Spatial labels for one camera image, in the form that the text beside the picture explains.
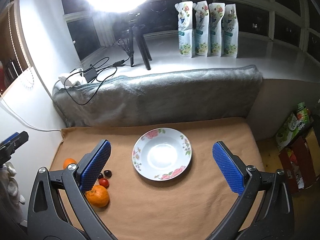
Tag large orange with stem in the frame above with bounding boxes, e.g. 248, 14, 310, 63
85, 185, 110, 208

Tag red cherry tomato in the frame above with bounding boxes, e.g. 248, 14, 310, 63
99, 178, 110, 189

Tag red box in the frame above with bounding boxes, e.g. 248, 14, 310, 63
279, 137, 316, 194

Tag tan blanket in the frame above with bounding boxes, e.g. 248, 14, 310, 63
49, 116, 266, 240

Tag green printed box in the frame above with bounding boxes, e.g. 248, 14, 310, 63
275, 102, 313, 151

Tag black power adapter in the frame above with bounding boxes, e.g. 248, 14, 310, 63
84, 68, 98, 83

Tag floral white plate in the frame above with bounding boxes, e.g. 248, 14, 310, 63
132, 127, 193, 181

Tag grey cushion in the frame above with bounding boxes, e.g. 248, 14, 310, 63
53, 65, 263, 127

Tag black tripod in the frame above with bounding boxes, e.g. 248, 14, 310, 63
117, 11, 152, 70

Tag white cable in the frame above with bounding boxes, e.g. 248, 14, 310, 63
0, 94, 62, 132

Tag black cable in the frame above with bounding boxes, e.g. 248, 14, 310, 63
63, 37, 133, 106

